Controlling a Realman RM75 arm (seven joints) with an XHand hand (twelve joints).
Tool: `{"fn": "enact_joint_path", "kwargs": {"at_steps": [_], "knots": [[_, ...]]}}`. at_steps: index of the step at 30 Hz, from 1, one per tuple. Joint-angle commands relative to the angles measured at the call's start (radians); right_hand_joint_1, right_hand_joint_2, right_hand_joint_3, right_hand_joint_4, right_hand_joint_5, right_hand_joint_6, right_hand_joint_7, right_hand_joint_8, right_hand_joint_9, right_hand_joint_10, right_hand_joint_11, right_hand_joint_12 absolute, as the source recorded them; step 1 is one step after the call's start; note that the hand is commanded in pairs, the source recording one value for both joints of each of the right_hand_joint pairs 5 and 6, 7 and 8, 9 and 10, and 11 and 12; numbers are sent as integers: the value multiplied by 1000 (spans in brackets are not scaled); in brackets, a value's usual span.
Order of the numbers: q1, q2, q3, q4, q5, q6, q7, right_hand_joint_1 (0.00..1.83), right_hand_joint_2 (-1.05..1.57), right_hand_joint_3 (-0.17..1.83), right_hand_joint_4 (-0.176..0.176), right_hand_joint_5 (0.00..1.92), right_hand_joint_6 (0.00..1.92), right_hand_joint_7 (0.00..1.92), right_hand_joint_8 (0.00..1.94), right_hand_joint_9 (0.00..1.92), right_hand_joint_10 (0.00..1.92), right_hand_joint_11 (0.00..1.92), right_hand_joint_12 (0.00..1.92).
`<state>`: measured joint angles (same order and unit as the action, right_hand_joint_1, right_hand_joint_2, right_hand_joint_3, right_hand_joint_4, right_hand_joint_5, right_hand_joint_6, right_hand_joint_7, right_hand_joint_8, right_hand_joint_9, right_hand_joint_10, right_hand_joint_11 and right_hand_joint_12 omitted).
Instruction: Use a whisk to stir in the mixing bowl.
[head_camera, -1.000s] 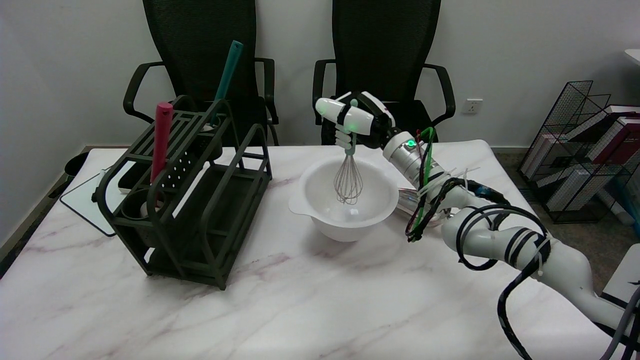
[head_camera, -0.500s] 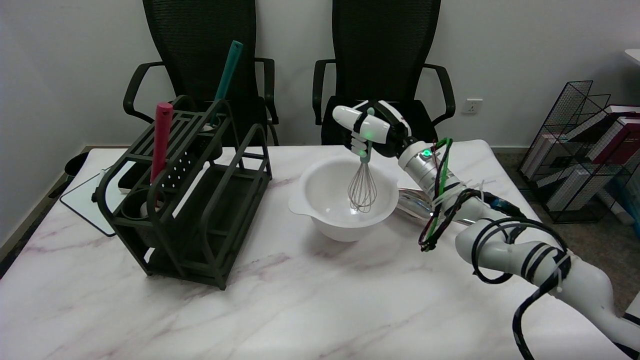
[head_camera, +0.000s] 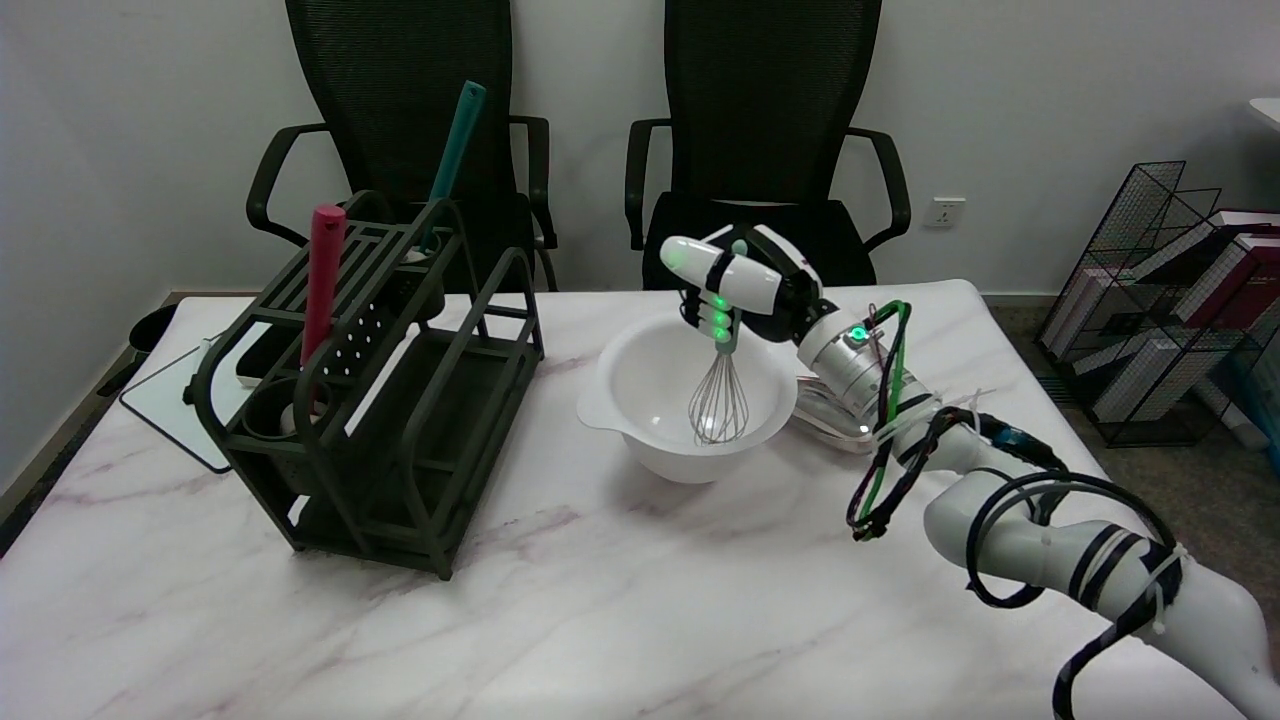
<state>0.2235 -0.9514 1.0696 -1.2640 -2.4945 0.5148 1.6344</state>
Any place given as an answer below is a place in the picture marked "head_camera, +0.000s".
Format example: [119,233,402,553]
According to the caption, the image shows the black waste bin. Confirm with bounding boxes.
[128,303,181,356]

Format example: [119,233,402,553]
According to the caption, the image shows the white board with black edge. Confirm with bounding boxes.
[120,335,251,474]

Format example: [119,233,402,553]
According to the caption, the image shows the white plastic mixing bowl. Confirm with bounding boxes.
[577,312,799,485]

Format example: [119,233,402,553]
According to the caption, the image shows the red utensil handle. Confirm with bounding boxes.
[300,205,348,371]

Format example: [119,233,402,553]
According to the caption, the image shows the shiny silver metal dish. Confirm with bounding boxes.
[795,375,881,456]

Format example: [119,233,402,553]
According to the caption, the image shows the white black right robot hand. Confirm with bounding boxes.
[660,225,826,347]

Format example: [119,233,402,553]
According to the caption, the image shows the black wire mesh book rack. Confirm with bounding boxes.
[1035,160,1280,448]

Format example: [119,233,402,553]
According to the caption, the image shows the black white wrapped cable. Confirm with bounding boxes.
[1050,550,1186,720]

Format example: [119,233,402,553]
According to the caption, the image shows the green robot cable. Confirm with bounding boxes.
[850,300,913,531]

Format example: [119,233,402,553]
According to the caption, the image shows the teal utensil handle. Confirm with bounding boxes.
[428,81,488,206]

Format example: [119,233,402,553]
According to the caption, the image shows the metal whisk with grey handle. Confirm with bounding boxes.
[688,335,751,446]

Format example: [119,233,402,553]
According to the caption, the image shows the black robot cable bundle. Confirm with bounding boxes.
[846,405,1066,543]

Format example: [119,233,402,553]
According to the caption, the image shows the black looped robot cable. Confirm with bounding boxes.
[965,470,1186,609]

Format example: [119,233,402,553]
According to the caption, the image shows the thick white book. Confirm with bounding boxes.
[1090,335,1201,421]

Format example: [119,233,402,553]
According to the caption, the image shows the black mesh office chair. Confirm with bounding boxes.
[625,0,912,291]
[246,0,559,293]

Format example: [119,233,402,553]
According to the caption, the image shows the maroon book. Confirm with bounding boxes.
[1185,235,1280,336]

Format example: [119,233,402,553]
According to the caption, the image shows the dark green utensil rack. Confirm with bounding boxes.
[190,190,546,581]

